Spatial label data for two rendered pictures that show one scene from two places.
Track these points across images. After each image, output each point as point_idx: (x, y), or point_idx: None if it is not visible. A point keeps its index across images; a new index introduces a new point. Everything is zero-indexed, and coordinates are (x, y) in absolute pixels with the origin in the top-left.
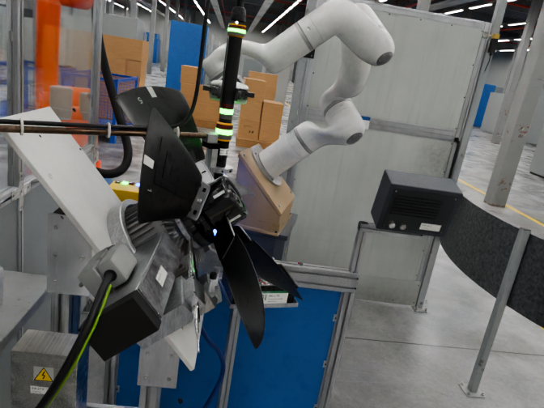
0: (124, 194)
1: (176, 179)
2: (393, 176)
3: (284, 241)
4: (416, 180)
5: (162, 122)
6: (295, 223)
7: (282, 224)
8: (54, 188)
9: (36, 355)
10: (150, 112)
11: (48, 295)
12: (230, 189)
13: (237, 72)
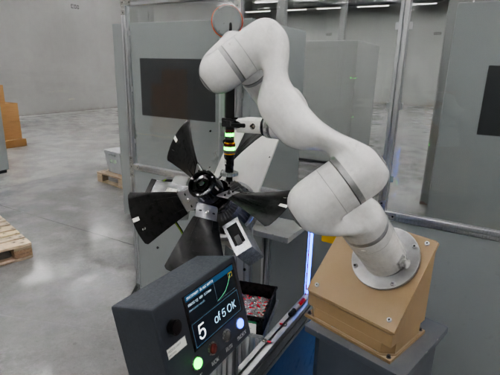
0: None
1: (183, 152)
2: (210, 258)
3: (318, 341)
4: (185, 272)
5: (187, 126)
6: (371, 366)
7: (329, 323)
8: (222, 158)
9: None
10: (247, 135)
11: (274, 239)
12: (205, 179)
13: (226, 107)
